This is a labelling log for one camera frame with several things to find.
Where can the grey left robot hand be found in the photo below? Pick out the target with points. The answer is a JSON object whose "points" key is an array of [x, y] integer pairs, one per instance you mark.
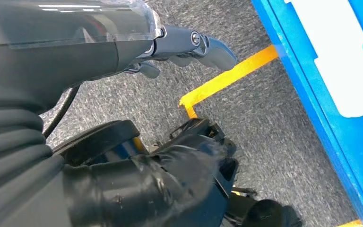
{"points": [[59, 47]]}

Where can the blue metal shelf rack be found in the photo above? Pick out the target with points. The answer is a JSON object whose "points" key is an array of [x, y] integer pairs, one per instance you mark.
{"points": [[341, 150]]}

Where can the yellow floor tape square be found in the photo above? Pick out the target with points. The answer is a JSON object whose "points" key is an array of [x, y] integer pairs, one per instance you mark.
{"points": [[231, 73]]}

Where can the white plastic bin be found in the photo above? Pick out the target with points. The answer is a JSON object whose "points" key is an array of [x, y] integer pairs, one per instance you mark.
{"points": [[341, 62]]}

